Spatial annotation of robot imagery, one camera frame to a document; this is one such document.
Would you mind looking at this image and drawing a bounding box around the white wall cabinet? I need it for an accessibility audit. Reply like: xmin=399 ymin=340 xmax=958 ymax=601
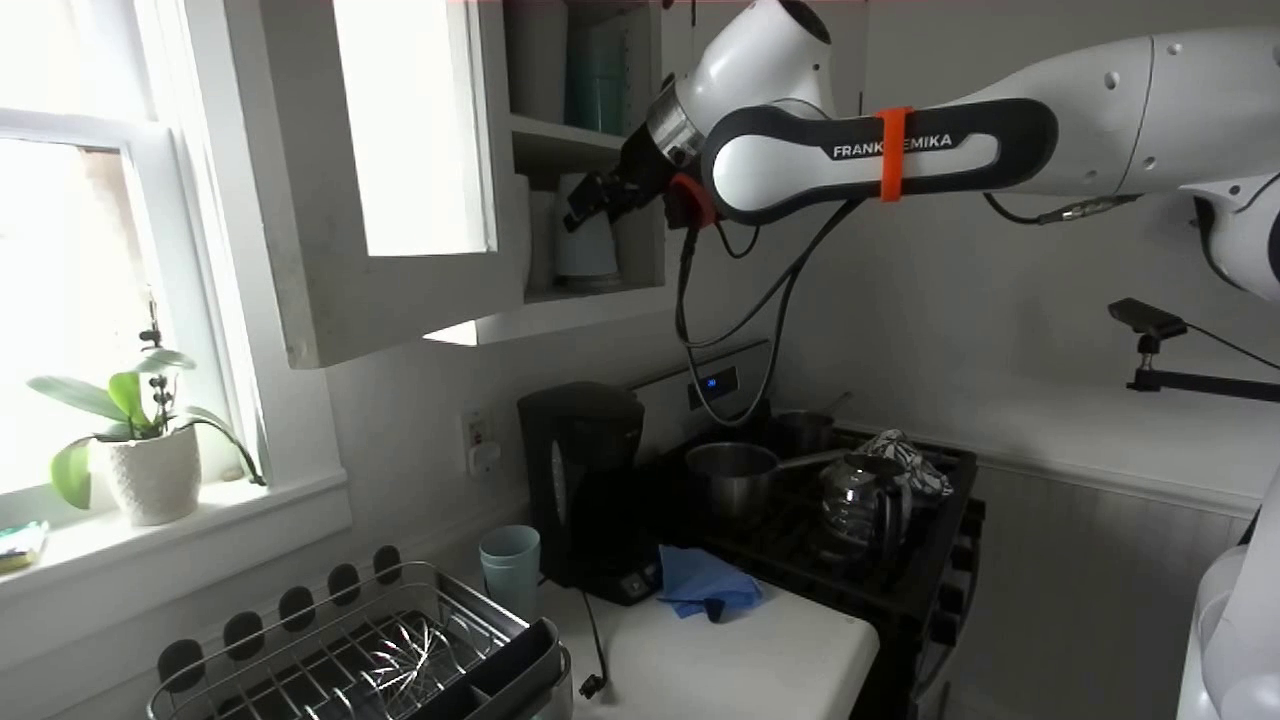
xmin=258 ymin=0 xmax=675 ymax=373

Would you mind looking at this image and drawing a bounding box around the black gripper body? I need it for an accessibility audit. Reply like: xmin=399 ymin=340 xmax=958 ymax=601
xmin=562 ymin=129 xmax=685 ymax=233

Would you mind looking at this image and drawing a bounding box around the wall outlet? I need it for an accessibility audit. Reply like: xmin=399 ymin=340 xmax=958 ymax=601
xmin=460 ymin=416 xmax=502 ymax=475

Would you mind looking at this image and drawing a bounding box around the white cup on shelf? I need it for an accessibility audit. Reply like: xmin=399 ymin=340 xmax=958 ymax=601
xmin=553 ymin=192 xmax=620 ymax=284

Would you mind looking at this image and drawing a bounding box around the steel pot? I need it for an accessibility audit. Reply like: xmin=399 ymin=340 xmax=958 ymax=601
xmin=685 ymin=441 xmax=776 ymax=519

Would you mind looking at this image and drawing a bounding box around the white cabinet door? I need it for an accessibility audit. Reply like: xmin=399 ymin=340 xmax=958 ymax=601
xmin=258 ymin=0 xmax=532 ymax=373

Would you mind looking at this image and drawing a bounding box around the metal dish rack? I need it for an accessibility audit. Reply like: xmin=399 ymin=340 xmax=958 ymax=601
xmin=145 ymin=564 xmax=570 ymax=720

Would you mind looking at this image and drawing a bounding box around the teal cup upper shelf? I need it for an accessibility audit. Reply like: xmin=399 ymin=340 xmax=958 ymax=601
xmin=563 ymin=0 xmax=648 ymax=135

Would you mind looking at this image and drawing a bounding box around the orange strap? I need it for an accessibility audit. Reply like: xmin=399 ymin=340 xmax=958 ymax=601
xmin=877 ymin=105 xmax=911 ymax=204

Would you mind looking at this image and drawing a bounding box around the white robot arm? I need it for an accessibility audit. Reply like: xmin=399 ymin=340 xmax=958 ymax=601
xmin=563 ymin=0 xmax=1280 ymax=298

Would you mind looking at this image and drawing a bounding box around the potted orchid plant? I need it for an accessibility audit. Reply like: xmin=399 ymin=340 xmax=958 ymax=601
xmin=29 ymin=321 xmax=261 ymax=529

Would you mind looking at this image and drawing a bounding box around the black stove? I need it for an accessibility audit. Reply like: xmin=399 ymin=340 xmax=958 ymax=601
xmin=623 ymin=335 xmax=991 ymax=720

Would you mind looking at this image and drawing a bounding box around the glass kettle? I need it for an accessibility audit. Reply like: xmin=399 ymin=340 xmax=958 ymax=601
xmin=776 ymin=429 xmax=954 ymax=564

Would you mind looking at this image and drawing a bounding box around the blue striped cloth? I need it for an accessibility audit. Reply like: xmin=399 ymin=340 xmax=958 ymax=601
xmin=660 ymin=542 xmax=765 ymax=622

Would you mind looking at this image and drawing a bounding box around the black coffee maker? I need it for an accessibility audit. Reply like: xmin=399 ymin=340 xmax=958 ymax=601
xmin=517 ymin=378 xmax=655 ymax=605

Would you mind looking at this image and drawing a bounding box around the light teal counter cup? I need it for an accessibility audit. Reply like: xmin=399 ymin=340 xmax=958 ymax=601
xmin=479 ymin=525 xmax=540 ymax=620

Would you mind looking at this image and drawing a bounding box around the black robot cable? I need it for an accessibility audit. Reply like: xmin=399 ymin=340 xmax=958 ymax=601
xmin=672 ymin=194 xmax=864 ymax=431

